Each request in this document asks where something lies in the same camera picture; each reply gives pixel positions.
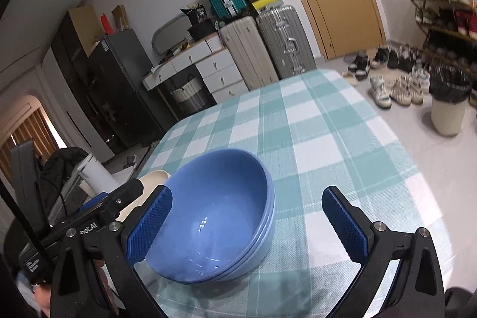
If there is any black refrigerator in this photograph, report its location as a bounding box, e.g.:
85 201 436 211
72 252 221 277
87 28 168 155

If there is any tall black cabinet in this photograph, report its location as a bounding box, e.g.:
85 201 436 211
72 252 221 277
50 10 116 164

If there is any brown curtain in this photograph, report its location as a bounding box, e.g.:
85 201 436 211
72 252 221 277
0 104 58 173

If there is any woven laundry basket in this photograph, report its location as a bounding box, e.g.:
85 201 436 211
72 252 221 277
169 74 206 114

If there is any shoe rack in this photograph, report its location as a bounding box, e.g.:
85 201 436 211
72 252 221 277
391 0 477 106

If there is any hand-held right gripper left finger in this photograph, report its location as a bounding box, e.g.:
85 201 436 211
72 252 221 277
49 185 174 318

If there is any flat cardboard piece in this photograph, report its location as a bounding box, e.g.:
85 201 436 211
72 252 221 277
111 4 128 32

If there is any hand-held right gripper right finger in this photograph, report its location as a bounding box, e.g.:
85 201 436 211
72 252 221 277
321 185 447 318

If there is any silver suitcase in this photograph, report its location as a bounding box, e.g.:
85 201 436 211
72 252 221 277
256 4 317 80

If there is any cream plate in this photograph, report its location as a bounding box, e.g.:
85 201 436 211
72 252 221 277
123 171 172 222

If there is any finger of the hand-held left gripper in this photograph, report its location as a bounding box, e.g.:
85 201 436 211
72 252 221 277
78 192 109 214
106 179 145 219

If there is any cardboard box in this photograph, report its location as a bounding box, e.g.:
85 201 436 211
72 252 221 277
68 4 100 57

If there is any bin with black liner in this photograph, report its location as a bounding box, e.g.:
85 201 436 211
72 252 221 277
428 66 474 137

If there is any beige suitcase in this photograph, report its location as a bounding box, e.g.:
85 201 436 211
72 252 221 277
219 16 280 92

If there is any white cylinder bin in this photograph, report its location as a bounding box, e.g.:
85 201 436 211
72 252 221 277
76 153 120 199

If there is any black bag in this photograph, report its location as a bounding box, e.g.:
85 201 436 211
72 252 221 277
181 3 220 42

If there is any thick black cable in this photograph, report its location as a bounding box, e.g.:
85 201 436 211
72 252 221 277
0 178 55 279

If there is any group of sneakers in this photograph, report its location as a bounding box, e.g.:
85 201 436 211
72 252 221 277
342 44 435 110

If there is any red paper bag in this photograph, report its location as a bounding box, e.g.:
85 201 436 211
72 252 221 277
99 13 115 36

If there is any yellow shoe box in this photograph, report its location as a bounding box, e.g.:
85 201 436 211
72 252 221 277
251 0 284 11

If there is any white dresser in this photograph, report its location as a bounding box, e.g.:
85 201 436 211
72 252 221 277
142 34 250 117

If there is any thin black cable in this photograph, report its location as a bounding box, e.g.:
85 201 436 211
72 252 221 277
33 178 68 222

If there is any oval mirror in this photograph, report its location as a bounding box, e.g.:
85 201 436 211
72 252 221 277
151 13 192 56

